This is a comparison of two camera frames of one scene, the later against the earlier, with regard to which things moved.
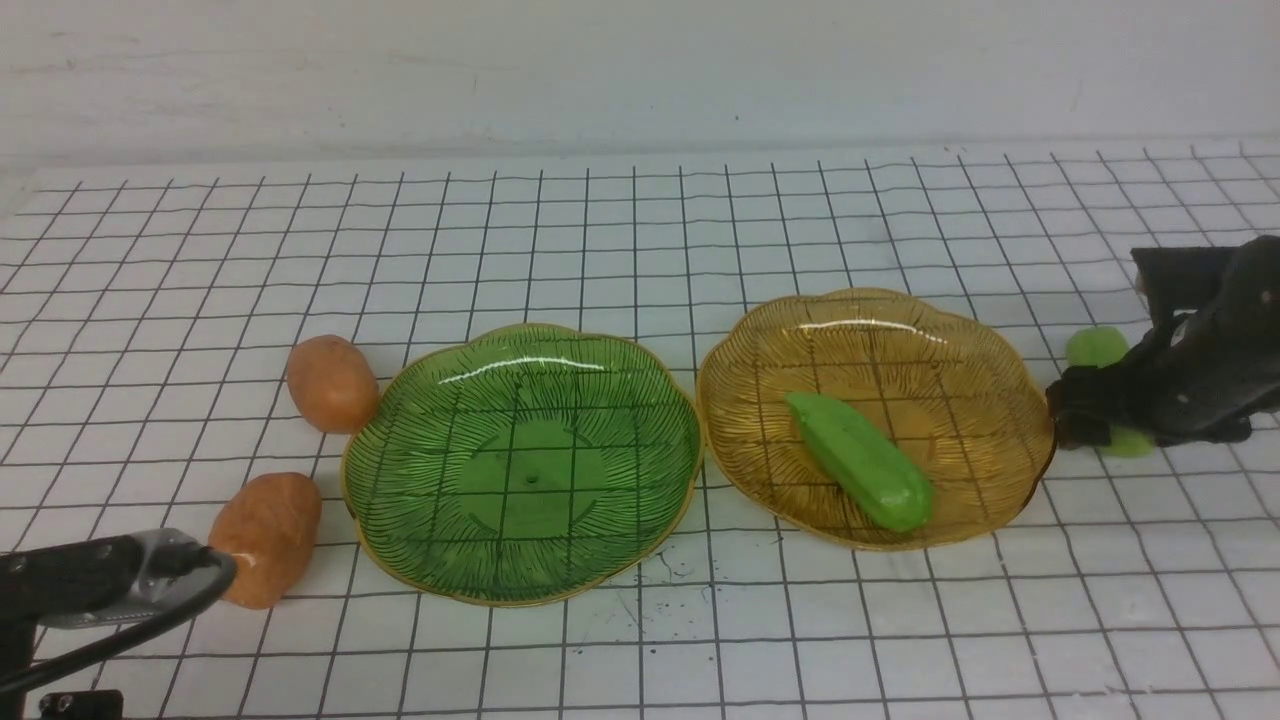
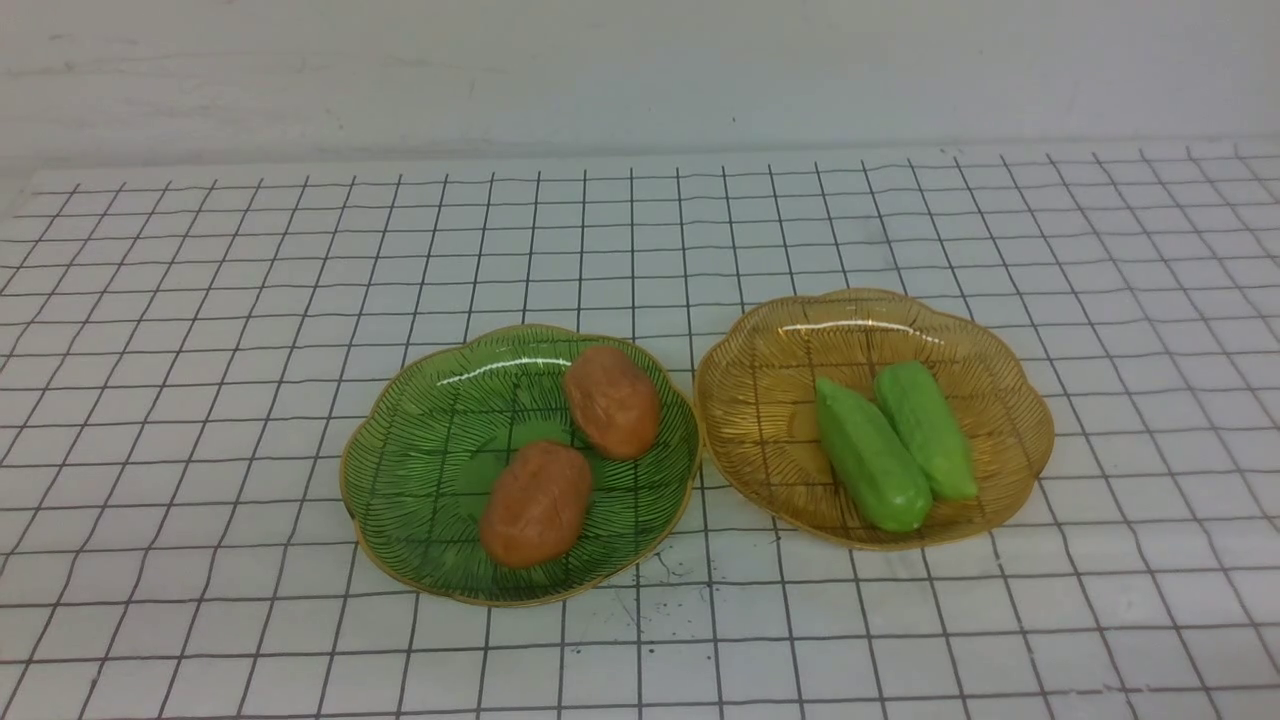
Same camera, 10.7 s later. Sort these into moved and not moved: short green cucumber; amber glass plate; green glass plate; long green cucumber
Moved: short green cucumber; long green cucumber
Not moved: amber glass plate; green glass plate
